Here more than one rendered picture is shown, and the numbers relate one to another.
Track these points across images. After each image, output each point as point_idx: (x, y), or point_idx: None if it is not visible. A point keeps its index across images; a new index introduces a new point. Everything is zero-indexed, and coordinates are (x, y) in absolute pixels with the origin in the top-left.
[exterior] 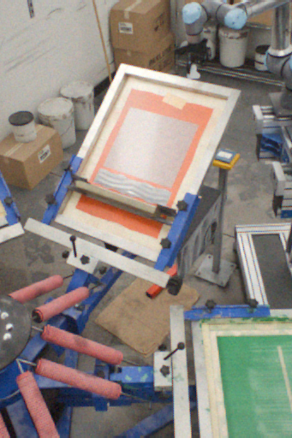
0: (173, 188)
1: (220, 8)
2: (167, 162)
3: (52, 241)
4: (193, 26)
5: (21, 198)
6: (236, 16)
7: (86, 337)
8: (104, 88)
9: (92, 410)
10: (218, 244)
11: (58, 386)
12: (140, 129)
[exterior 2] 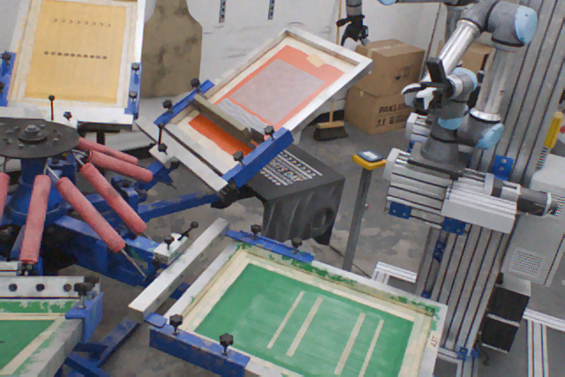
0: (275, 125)
1: None
2: (282, 105)
3: (191, 218)
4: None
5: (185, 177)
6: None
7: (167, 305)
8: (325, 121)
9: (130, 366)
10: (346, 266)
11: (76, 229)
12: (275, 75)
